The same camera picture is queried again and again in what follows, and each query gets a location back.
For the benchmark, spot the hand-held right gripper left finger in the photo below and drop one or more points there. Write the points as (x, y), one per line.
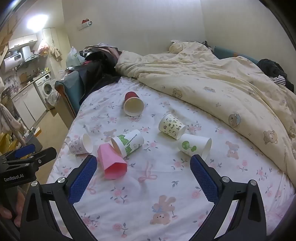
(83, 179)

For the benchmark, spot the small white patterned cup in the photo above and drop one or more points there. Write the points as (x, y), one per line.
(78, 146)

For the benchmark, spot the white kitchen counter cabinet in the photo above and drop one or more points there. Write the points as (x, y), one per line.
(27, 104)

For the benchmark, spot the white washing machine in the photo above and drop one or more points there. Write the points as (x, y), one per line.
(45, 88)

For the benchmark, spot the cream pillow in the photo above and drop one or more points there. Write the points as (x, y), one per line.
(177, 47)

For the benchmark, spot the black clothing pile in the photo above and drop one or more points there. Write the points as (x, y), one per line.
(97, 67)

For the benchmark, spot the range hood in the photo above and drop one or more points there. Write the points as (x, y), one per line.
(29, 53)

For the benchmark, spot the white cup with green tree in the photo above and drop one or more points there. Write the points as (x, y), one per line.
(192, 146)

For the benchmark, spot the grey bin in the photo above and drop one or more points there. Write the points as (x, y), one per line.
(34, 141)

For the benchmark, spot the beige hanging cloth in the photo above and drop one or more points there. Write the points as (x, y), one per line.
(56, 53)

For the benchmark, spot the ceiling light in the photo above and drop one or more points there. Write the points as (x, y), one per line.
(35, 22)

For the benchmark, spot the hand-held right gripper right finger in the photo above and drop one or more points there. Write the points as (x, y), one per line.
(204, 179)

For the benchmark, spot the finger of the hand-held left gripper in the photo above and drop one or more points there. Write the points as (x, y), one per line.
(24, 150)
(44, 156)

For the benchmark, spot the blue bed frame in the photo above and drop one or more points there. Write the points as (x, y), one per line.
(69, 90)

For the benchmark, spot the pink paper cup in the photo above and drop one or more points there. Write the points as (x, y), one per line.
(111, 162)

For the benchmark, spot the cream bear print duvet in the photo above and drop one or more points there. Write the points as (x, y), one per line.
(208, 76)

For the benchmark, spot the pink plastic bag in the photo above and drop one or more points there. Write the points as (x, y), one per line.
(43, 47)

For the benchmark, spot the white water heater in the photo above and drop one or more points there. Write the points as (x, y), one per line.
(11, 60)

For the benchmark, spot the pale hanging garment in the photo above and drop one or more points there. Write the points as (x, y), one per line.
(8, 119)

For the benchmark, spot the person's left hand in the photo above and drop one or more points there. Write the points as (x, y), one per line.
(20, 206)

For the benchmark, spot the wall hook with red item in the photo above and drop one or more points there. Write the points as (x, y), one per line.
(85, 23)

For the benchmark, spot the white plastic bag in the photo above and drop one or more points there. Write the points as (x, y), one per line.
(73, 58)

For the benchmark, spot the white cup with small prints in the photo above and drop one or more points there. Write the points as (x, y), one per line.
(172, 126)

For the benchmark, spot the white cup with green band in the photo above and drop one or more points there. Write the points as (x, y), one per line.
(129, 141)

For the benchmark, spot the white wall cabinet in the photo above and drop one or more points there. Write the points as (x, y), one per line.
(23, 40)

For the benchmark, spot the striped cloth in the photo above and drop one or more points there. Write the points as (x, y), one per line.
(278, 80)

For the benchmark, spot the dark clothes pile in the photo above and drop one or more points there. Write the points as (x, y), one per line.
(272, 67)

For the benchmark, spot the red paper cup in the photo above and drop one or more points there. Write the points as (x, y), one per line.
(133, 105)

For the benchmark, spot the floral bear print bed sheet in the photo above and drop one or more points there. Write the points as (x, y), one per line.
(159, 171)

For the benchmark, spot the yellow cloth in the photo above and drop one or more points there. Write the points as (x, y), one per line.
(5, 143)

